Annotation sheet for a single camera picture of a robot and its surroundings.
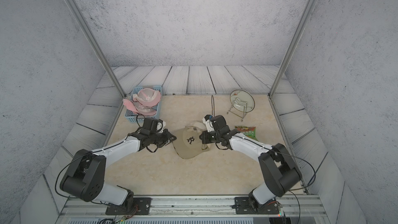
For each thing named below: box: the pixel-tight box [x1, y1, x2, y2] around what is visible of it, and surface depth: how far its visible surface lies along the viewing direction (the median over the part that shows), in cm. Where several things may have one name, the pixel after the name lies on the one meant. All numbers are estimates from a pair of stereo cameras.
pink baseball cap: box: [122, 87, 162, 116], surface depth 112 cm
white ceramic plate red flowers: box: [229, 89, 255, 113], surface depth 103 cm
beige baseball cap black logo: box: [172, 121, 209, 160], surface depth 91 cm
